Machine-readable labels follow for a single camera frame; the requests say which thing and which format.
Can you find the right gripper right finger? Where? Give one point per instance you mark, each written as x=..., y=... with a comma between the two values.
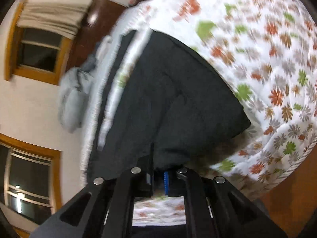
x=173, y=185

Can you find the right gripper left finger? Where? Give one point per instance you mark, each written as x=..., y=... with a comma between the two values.
x=145, y=177

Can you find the black pants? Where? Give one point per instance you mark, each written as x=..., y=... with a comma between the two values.
x=174, y=106

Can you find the grey pillow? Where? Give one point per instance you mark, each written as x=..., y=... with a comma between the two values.
x=74, y=92

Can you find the lower wooden framed window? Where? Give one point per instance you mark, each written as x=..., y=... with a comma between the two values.
x=30, y=184

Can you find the wooden framed window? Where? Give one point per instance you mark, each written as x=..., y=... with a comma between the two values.
x=34, y=53
x=30, y=184

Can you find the upper wooden framed window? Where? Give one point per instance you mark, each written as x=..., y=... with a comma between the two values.
x=34, y=53

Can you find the dark wooden headboard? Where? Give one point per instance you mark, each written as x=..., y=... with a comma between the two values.
x=97, y=22

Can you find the beige curtain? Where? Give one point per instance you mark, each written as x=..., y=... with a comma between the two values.
x=59, y=18

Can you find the floral white quilt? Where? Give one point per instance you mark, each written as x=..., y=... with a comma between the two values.
x=264, y=50

